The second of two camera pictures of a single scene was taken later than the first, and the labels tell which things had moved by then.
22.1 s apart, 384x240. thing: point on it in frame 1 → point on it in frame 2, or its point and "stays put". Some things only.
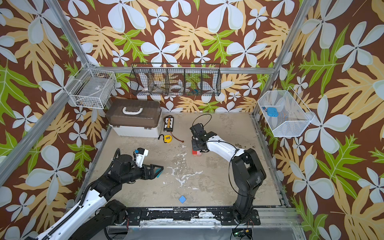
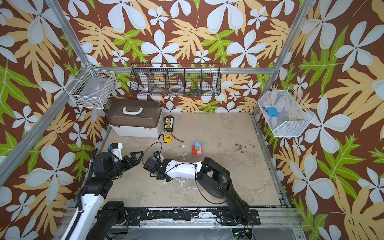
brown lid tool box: x=136 y=118 stays put
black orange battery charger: x=168 y=123 stays put
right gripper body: x=197 y=142 → x=150 y=164
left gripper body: x=135 y=174 → x=119 y=167
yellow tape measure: x=168 y=138 stays put
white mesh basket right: x=285 y=115 stays put
